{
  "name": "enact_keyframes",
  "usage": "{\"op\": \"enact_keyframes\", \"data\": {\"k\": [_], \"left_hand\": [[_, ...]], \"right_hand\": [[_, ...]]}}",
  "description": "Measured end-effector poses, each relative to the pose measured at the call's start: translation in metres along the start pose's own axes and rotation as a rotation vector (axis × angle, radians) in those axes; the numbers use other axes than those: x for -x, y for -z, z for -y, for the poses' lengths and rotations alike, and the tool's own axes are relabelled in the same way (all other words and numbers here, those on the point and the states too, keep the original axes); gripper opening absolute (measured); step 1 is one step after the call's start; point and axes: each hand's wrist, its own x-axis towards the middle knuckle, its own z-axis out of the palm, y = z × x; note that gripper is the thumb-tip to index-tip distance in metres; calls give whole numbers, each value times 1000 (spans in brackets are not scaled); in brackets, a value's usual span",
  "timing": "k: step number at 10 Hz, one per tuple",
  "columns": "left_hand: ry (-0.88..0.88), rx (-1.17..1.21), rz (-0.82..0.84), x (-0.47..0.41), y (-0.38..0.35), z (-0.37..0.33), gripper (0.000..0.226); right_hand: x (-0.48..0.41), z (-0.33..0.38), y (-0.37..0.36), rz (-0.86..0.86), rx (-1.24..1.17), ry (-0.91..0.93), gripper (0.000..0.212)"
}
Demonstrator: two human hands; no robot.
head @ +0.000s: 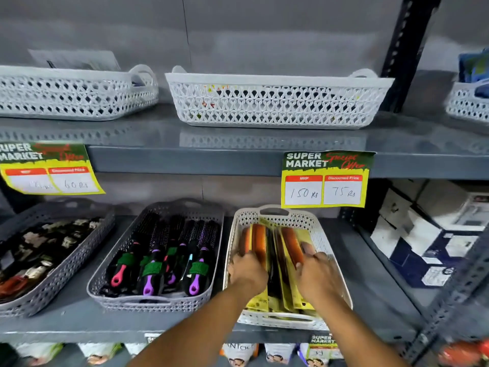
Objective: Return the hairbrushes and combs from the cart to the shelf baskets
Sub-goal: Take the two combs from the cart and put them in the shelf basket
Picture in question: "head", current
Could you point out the person's left hand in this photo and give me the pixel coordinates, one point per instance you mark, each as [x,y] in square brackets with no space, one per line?
[248,272]

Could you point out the white lattice basket with combs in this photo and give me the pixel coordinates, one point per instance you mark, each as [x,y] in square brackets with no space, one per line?
[244,221]

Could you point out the pile of hair clips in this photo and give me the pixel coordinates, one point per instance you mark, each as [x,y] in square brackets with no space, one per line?
[34,252]

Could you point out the orange comb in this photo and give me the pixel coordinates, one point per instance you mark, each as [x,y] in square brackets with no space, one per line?
[256,237]
[293,244]

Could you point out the person's right hand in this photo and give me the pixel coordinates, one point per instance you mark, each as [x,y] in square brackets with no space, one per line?
[318,278]

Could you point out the person's right fingers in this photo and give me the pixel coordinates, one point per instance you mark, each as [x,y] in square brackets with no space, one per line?
[314,258]

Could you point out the row of printed sachet packets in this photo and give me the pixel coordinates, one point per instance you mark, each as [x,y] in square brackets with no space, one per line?
[238,355]

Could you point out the person's right forearm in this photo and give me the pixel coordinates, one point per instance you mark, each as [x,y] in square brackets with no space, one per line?
[355,336]

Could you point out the person's left fingers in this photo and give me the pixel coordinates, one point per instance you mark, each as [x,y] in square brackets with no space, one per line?
[244,257]

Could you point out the grey metal shelf board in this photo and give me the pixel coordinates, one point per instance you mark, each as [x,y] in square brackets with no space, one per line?
[76,324]
[237,156]

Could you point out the white lattice basket, blue items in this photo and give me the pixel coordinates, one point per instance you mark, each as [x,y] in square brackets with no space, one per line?
[464,103]

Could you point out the white lattice basket with leaflet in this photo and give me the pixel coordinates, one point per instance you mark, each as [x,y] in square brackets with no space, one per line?
[68,95]

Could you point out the person's left forearm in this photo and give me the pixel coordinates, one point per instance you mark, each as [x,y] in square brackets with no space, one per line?
[202,332]

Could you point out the pile of white blue boxes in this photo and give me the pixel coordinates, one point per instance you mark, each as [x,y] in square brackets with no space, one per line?
[428,233]

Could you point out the bunch of round hair brushes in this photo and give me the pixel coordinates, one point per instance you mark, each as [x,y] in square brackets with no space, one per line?
[160,256]

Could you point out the black perforated rack post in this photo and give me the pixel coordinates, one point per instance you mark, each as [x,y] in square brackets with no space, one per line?
[407,53]

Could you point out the blue packed items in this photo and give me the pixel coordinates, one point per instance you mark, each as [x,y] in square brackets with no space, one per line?
[473,66]

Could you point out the stack of comb packets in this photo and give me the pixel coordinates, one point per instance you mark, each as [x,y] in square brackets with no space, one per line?
[274,271]

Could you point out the yellow green price tag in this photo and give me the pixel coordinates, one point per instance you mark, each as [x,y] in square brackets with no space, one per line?
[46,170]
[326,179]
[324,345]

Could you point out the red packed item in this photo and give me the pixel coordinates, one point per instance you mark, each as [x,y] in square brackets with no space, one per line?
[464,353]

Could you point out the grey lattice basket with brushes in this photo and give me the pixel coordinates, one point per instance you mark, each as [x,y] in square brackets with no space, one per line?
[114,298]

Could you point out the grey lattice basket with clips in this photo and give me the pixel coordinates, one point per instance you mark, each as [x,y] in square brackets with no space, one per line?
[57,275]

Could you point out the grey perforated rack post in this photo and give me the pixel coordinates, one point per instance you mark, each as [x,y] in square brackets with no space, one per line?
[454,286]

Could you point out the white lattice plastic basket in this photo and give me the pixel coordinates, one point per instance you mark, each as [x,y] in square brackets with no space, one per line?
[275,103]

